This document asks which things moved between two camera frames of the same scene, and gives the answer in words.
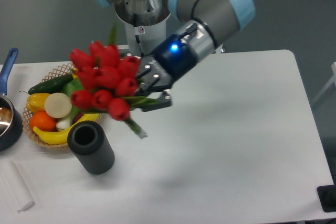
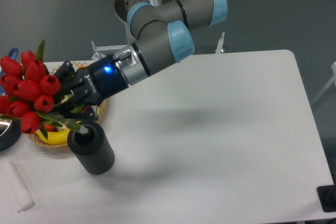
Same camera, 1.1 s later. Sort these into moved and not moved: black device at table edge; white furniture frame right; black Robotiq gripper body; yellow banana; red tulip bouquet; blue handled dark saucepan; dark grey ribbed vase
Moved: red tulip bouquet; black Robotiq gripper body
Not moved: black device at table edge; white furniture frame right; yellow banana; dark grey ribbed vase; blue handled dark saucepan
